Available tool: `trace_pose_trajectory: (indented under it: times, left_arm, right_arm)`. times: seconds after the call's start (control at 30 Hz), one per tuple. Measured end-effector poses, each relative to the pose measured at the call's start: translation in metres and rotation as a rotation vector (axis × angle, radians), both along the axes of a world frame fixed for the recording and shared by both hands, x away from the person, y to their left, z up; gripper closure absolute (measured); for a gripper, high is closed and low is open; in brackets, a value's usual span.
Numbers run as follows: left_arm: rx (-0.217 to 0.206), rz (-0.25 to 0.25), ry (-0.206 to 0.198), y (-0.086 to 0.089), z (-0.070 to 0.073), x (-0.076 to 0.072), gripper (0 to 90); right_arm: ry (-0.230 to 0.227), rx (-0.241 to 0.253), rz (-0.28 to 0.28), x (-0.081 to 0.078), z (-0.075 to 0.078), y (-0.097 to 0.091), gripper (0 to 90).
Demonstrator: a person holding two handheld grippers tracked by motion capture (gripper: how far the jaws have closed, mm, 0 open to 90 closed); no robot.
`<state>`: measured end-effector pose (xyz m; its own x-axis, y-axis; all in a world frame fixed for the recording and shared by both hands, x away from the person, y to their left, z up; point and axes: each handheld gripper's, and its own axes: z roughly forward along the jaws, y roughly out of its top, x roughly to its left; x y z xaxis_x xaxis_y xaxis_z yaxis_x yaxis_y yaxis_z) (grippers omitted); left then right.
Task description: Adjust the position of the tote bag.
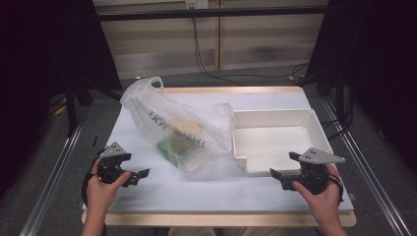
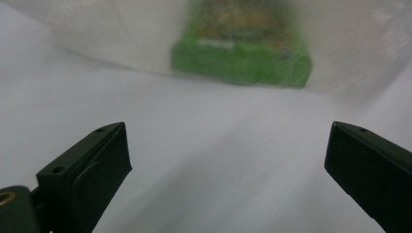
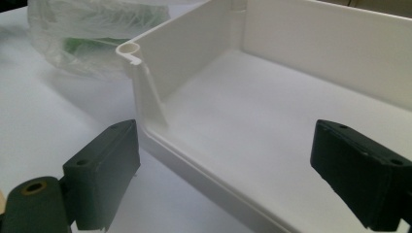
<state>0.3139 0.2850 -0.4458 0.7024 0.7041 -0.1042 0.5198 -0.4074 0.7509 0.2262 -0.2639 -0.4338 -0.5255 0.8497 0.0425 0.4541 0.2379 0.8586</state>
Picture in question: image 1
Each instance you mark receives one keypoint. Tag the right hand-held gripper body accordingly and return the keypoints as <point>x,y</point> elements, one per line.
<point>314,177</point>

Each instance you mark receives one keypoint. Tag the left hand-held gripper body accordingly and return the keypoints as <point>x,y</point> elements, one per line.
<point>109,164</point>

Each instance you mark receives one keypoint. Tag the green snack packet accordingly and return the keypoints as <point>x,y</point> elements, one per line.
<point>170,150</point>

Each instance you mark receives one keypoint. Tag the clear plastic bag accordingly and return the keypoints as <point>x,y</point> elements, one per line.
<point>150,111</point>

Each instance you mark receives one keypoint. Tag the person's right hand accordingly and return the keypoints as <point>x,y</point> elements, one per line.
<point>324,203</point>

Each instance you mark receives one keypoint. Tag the person's left hand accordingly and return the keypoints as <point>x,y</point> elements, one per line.
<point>100,193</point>

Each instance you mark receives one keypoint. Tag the white plastic tray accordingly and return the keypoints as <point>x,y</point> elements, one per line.
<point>272,144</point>

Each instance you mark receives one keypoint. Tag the small black stick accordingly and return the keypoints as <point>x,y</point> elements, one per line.
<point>95,141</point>

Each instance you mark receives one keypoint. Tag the black metal stand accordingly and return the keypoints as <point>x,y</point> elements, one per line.
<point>71,111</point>

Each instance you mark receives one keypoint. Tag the wooden table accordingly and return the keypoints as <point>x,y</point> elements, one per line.
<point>229,220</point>

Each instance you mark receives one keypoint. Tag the yellow floor tape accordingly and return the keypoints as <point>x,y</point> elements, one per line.
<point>60,108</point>

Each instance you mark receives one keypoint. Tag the white table mat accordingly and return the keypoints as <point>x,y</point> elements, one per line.
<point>213,193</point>

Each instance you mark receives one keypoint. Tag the black curtain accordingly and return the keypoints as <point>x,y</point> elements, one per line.
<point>39,65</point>
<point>377,59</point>

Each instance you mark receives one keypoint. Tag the black horizontal bar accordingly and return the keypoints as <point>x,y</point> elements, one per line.
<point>213,13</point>

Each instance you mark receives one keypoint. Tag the aluminium floor rail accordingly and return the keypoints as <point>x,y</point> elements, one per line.
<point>370,177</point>
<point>52,183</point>

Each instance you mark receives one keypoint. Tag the white wall socket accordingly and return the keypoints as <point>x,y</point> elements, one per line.
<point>196,4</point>

